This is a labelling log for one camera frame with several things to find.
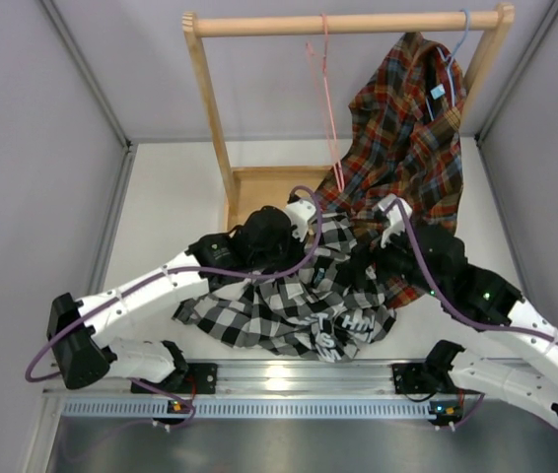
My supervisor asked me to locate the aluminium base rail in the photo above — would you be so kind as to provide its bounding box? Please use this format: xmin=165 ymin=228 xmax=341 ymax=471
xmin=44 ymin=358 xmax=546 ymax=395

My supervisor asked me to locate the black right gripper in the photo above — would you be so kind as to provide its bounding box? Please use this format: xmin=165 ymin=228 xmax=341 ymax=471
xmin=336 ymin=220 xmax=446 ymax=300

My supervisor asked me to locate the perforated cable duct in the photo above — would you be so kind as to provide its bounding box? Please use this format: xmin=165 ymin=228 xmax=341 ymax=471
xmin=62 ymin=396 xmax=464 ymax=421

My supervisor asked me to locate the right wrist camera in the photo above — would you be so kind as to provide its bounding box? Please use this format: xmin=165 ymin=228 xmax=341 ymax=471
xmin=374 ymin=194 xmax=412 ymax=248

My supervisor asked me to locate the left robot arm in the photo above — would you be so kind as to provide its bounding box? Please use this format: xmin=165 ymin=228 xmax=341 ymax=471
xmin=47 ymin=201 xmax=314 ymax=393

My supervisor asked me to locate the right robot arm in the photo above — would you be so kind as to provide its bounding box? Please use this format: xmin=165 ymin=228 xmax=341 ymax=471
xmin=349 ymin=226 xmax=558 ymax=430

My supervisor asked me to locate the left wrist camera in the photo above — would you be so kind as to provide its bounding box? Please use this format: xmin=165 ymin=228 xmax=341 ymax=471
xmin=283 ymin=195 xmax=316 ymax=242

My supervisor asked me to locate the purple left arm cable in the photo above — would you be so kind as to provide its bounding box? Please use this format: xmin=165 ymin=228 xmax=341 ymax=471
xmin=25 ymin=184 xmax=324 ymax=383

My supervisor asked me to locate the black white checked shirt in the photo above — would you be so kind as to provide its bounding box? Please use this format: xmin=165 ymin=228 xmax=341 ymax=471
xmin=174 ymin=213 xmax=395 ymax=363

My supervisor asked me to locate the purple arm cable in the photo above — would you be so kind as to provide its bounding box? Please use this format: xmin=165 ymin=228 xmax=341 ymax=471
xmin=391 ymin=196 xmax=558 ymax=375
xmin=25 ymin=184 xmax=324 ymax=383

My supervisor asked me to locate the pink wire hanger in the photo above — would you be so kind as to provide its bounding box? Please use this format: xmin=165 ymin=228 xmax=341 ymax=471
xmin=306 ymin=14 xmax=346 ymax=191

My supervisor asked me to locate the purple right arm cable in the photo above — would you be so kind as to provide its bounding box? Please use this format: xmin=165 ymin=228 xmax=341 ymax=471
xmin=391 ymin=196 xmax=558 ymax=375

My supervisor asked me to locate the wooden clothes rack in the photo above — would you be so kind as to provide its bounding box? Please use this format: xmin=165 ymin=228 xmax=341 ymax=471
xmin=181 ymin=2 xmax=516 ymax=237

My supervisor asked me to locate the red brown plaid shirt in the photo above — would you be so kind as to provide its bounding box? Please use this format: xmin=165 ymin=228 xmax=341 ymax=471
xmin=314 ymin=33 xmax=464 ymax=311

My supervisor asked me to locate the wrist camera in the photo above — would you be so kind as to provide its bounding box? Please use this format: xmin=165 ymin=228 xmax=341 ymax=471
xmin=374 ymin=194 xmax=412 ymax=248
xmin=283 ymin=195 xmax=316 ymax=242

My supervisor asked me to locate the blue wire hanger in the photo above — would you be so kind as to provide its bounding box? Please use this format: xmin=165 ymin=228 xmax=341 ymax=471
xmin=424 ymin=8 xmax=471 ymax=121

